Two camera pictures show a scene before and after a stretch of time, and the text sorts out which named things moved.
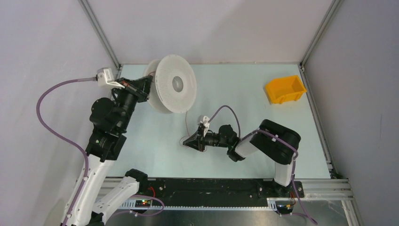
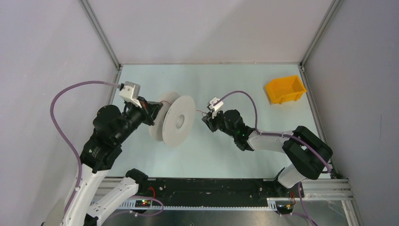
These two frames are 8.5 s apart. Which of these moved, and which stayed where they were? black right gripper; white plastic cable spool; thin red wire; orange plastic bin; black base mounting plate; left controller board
Moved: thin red wire; white plastic cable spool; black right gripper
Stayed: black base mounting plate; orange plastic bin; left controller board
